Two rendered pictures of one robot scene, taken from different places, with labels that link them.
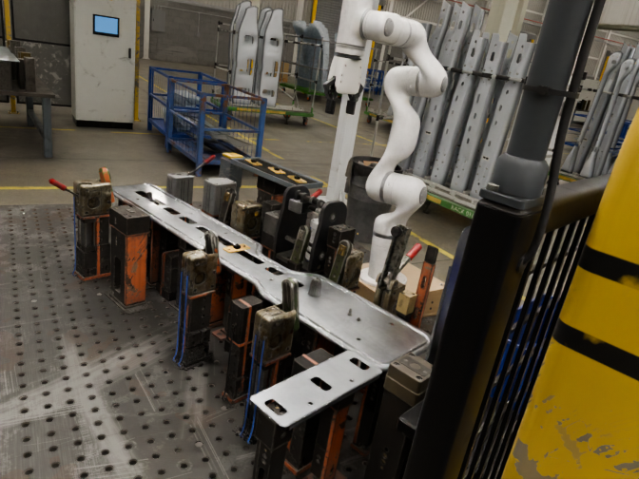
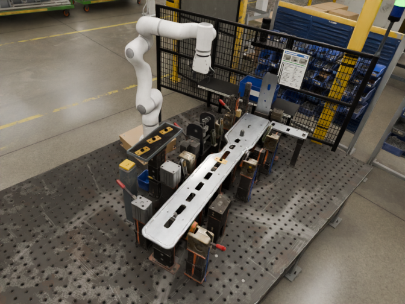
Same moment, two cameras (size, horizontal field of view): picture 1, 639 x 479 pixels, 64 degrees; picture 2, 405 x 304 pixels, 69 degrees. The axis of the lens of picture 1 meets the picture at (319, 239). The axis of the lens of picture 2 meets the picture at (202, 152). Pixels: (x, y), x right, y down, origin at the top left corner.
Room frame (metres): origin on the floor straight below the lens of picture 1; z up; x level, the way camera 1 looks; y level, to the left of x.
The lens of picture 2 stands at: (1.96, 1.61, 2.22)
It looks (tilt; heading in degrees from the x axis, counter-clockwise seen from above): 39 degrees down; 255
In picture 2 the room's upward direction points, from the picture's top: 6 degrees clockwise
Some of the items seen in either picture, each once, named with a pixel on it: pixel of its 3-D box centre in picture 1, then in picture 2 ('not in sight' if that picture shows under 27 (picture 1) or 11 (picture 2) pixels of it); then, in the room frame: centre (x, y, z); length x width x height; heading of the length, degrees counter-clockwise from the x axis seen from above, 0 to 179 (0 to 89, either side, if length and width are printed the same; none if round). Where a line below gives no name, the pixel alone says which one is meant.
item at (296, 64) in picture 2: not in sight; (292, 69); (0.72, -0.46, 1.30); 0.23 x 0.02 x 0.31; 139
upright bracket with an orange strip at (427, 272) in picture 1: (412, 333); (234, 120); (1.21, -0.28, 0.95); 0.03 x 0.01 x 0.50; 49
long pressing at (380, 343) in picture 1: (230, 248); (220, 163); (1.47, 0.27, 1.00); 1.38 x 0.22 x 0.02; 49
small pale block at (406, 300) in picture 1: (394, 354); (235, 129); (1.20, -0.25, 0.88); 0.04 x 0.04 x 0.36; 49
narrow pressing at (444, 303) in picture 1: (454, 299); (266, 94); (0.97, -0.30, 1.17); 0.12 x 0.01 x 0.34; 139
